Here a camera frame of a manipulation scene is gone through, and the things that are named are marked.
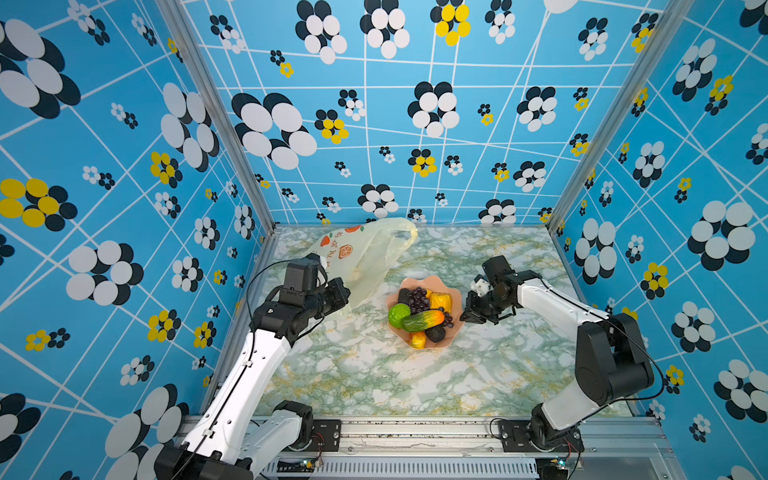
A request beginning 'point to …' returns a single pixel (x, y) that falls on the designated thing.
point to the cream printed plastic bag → (359, 254)
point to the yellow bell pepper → (439, 300)
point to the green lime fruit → (397, 312)
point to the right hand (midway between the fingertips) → (462, 317)
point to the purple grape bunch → (419, 301)
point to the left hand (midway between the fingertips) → (353, 289)
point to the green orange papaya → (422, 320)
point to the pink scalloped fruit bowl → (436, 285)
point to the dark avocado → (436, 333)
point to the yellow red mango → (418, 340)
